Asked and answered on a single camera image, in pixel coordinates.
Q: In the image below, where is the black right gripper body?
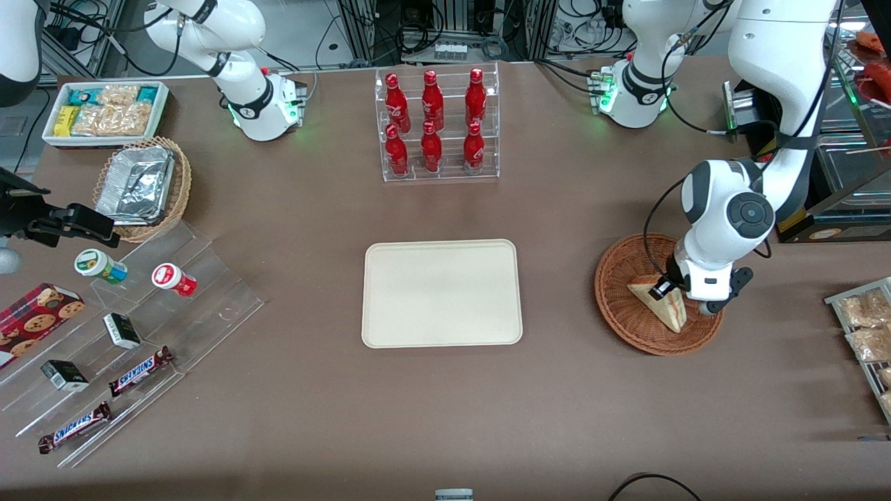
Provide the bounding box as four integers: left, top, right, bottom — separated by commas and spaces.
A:
0, 167, 54, 241

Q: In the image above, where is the triangular sandwich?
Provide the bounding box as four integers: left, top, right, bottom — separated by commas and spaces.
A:
627, 275, 688, 333

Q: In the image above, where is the brown round wicker basket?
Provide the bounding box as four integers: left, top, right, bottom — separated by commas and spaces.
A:
594, 232, 726, 357

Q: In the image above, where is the aluminium foil tray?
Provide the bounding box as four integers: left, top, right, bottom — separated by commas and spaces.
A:
95, 145, 175, 227

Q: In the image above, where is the tan wicker basket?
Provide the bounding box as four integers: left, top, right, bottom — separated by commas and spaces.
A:
93, 136, 193, 244

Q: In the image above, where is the tray of packaged snacks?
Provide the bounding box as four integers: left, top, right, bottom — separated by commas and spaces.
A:
824, 277, 891, 425

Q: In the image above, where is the beige rectangular tray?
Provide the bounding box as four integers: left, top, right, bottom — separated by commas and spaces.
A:
361, 239, 523, 349

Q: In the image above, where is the green lid snack cup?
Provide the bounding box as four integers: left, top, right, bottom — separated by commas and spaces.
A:
74, 248, 129, 286

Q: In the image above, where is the white rectangular snack bin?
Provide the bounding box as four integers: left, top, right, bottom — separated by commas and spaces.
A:
42, 81, 171, 150

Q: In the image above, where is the clear rice cracker bag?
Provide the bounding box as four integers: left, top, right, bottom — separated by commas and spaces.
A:
111, 102, 155, 138
71, 103, 116, 138
97, 84, 141, 108

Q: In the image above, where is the red lid snack cup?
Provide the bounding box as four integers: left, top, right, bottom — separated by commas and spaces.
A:
152, 263, 198, 298

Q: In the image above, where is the red cookie box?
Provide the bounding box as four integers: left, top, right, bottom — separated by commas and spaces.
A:
0, 283, 86, 371

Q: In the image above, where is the small black box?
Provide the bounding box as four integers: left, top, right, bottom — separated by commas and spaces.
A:
103, 312, 142, 350
40, 359, 90, 392

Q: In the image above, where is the clear acrylic stepped display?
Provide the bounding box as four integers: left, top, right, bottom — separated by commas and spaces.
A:
0, 219, 266, 469

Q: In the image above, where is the brown snickers bar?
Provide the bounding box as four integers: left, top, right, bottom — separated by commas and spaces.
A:
38, 401, 113, 454
108, 346, 175, 398

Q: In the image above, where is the silver box with green light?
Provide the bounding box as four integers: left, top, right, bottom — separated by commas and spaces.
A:
723, 80, 766, 134

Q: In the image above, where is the black food warmer machine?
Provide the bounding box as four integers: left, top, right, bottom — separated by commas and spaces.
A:
748, 59, 891, 244

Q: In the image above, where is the red cola bottle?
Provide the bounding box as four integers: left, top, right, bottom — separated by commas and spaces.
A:
384, 124, 410, 177
464, 67, 488, 128
420, 121, 443, 174
463, 121, 486, 174
420, 70, 446, 132
384, 72, 412, 134

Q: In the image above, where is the clear acrylic bottle rack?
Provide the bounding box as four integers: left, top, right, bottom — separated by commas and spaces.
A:
374, 61, 500, 184

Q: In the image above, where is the red sausage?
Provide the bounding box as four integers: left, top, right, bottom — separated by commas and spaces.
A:
862, 61, 891, 105

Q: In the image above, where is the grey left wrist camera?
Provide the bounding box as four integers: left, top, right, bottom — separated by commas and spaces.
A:
698, 267, 755, 318

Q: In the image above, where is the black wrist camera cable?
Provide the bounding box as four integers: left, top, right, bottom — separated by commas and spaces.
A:
642, 174, 697, 286

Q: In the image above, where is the black table cable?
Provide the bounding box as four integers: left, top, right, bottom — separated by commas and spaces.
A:
607, 473, 704, 501

